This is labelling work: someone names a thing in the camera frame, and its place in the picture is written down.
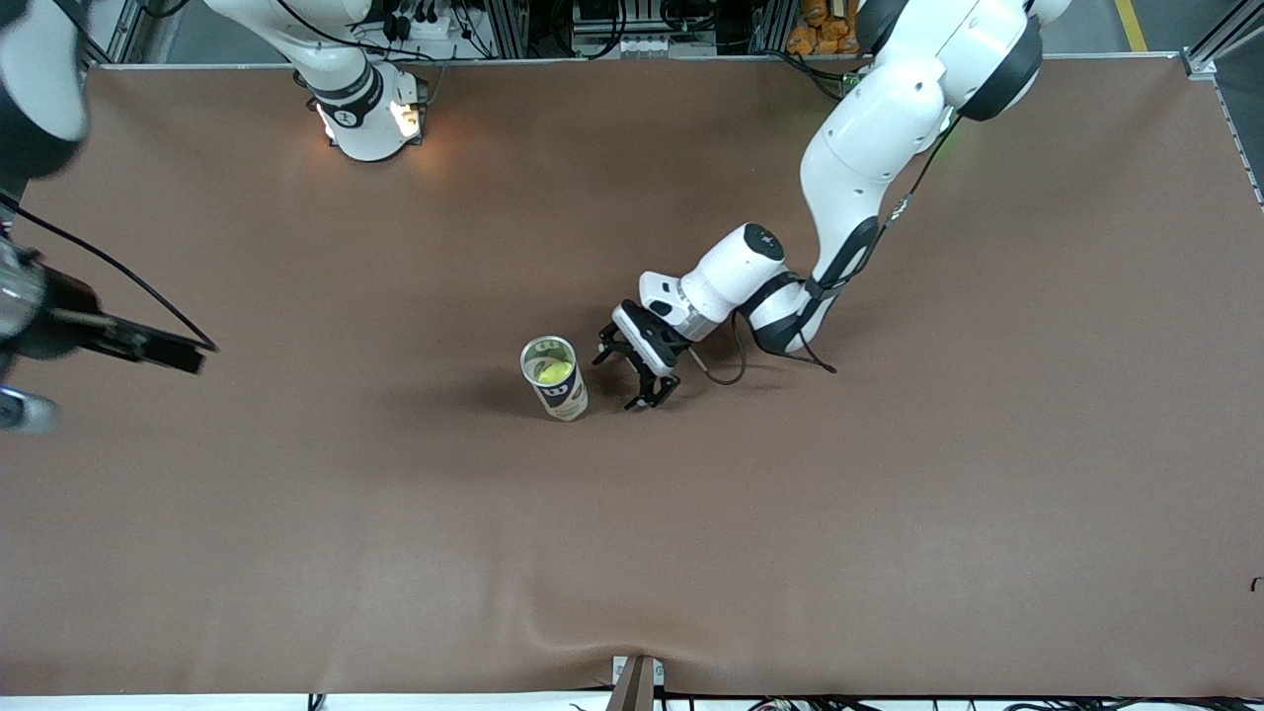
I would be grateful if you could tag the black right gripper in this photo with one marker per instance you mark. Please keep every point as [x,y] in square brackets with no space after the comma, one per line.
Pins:
[61,314]

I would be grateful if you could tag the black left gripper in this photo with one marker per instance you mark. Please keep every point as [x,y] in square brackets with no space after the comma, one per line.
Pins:
[639,361]

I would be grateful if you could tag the clear plastic tennis ball can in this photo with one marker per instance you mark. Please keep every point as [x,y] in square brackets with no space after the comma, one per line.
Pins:
[563,397]

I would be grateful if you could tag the yellow tennis ball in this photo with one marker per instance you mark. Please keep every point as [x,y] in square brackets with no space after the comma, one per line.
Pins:
[555,372]

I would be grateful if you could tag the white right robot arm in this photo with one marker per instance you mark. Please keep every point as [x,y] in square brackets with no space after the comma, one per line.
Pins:
[360,128]

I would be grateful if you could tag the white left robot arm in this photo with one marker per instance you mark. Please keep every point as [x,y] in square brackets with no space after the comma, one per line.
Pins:
[869,128]

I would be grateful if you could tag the brown table mat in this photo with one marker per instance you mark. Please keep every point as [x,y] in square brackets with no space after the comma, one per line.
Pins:
[632,543]

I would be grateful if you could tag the white terminal block row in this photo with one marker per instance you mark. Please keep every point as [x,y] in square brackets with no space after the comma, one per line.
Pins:
[652,46]

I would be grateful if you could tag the pile of orange objects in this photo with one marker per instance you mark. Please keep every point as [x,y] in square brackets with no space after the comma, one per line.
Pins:
[820,35]

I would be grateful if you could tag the white power strip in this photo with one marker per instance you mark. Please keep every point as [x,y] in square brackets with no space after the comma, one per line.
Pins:
[420,28]

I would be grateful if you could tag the metal mount bracket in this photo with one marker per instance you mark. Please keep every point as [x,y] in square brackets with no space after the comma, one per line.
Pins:
[637,686]

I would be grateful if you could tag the aluminium frame profile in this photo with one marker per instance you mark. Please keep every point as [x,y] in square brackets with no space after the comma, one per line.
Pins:
[1224,35]

